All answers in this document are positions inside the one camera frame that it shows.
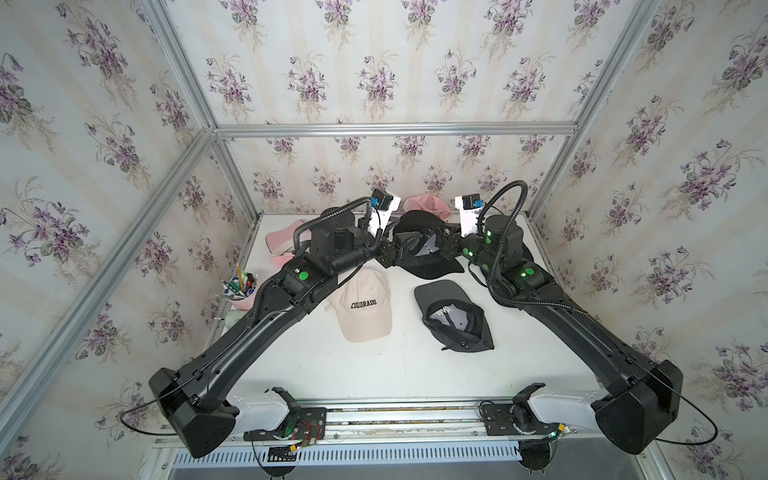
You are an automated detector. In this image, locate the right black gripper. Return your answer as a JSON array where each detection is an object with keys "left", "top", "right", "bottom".
[{"left": 436, "top": 218, "right": 505, "bottom": 280}]

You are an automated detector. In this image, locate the beige baseball cap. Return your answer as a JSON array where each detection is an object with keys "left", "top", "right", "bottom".
[{"left": 325, "top": 268, "right": 392, "bottom": 343}]

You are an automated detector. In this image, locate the black cap white letter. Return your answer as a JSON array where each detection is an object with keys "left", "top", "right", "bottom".
[{"left": 522, "top": 243, "right": 535, "bottom": 263}]

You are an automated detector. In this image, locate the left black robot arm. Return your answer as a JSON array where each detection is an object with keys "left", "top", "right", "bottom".
[{"left": 149, "top": 190, "right": 400, "bottom": 458}]

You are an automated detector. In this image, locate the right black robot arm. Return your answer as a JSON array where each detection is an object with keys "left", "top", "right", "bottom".
[{"left": 442, "top": 180, "right": 686, "bottom": 454}]

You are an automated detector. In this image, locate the dark grey baseball cap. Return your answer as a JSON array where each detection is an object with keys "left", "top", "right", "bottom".
[{"left": 414, "top": 280, "right": 495, "bottom": 353}]

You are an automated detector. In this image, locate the pink cap left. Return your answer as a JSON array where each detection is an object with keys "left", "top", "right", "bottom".
[{"left": 265, "top": 220, "right": 305, "bottom": 269}]

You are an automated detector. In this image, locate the pink pen holder cup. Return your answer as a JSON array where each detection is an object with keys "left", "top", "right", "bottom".
[{"left": 221, "top": 268, "right": 258, "bottom": 311}]

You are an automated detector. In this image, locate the pink cap back wall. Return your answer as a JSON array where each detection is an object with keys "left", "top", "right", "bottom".
[{"left": 402, "top": 193, "right": 453, "bottom": 221}]

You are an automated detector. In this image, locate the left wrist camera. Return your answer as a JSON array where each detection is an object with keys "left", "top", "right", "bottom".
[{"left": 368, "top": 188, "right": 401, "bottom": 236}]

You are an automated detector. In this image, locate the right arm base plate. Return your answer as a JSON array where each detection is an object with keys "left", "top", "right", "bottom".
[{"left": 478, "top": 400, "right": 566, "bottom": 439}]

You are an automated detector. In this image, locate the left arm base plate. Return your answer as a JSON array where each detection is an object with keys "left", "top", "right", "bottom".
[{"left": 243, "top": 407, "right": 328, "bottom": 446}]

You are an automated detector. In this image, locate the aluminium mounting rail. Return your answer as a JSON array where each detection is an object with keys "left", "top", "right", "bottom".
[{"left": 149, "top": 395, "right": 655, "bottom": 450}]

